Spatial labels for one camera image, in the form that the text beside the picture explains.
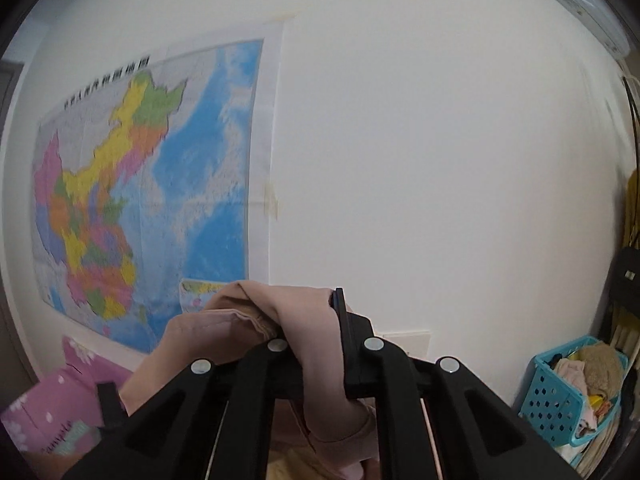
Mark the pink jacket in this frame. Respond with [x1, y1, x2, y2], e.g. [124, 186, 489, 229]
[119, 281, 378, 479]

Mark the pink floral bed sheet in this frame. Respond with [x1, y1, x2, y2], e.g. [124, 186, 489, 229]
[1, 337, 131, 456]

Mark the black handbag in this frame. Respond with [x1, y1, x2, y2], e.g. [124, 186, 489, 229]
[610, 247, 639, 302]

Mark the mustard yellow hanging garment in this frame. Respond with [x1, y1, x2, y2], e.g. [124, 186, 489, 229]
[623, 170, 640, 247]

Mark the white wall switch plate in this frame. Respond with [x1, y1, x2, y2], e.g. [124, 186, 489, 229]
[376, 330, 432, 360]

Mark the colourful wall map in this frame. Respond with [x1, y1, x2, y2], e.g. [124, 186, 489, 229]
[30, 40, 262, 352]

